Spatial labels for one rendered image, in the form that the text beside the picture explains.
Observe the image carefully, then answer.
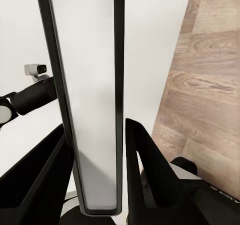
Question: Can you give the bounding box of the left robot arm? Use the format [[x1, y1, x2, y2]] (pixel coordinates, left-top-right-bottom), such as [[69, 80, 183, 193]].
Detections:
[[0, 63, 58, 128]]

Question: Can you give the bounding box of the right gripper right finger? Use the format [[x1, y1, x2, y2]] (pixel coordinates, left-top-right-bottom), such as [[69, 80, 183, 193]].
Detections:
[[125, 118, 210, 225]]

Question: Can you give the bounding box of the hardback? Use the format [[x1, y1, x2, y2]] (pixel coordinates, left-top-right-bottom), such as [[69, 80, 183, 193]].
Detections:
[[38, 0, 125, 217]]

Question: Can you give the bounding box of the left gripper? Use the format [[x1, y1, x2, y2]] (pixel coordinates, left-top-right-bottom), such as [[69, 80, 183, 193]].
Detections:
[[23, 76, 58, 110]]

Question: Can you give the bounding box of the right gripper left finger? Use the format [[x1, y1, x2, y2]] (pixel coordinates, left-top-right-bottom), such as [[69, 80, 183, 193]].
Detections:
[[0, 123, 73, 225]]

